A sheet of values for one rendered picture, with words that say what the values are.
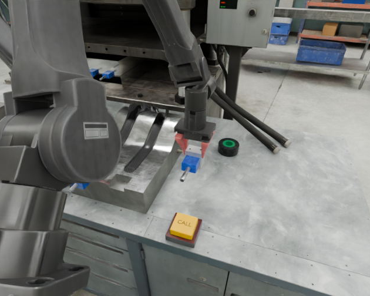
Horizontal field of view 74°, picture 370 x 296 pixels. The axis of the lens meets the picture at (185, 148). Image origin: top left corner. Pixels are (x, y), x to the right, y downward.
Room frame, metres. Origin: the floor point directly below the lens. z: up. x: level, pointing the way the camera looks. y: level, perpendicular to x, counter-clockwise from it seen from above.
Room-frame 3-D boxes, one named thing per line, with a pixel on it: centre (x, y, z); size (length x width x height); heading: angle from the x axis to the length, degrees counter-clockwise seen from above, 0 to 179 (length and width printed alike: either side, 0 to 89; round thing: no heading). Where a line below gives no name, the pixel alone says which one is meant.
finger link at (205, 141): (0.57, -0.04, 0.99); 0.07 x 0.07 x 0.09; 71
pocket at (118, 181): (0.52, 0.19, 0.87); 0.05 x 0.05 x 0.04; 71
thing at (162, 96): (1.77, 0.44, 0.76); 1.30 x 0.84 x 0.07; 71
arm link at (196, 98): (0.58, -0.03, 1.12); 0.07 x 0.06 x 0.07; 160
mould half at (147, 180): (0.75, 0.16, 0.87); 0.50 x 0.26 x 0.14; 161
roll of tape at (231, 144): (0.78, -0.17, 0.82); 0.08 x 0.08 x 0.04
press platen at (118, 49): (1.77, 0.43, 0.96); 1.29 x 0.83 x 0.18; 71
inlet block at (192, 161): (0.53, -0.01, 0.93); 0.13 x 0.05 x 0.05; 161
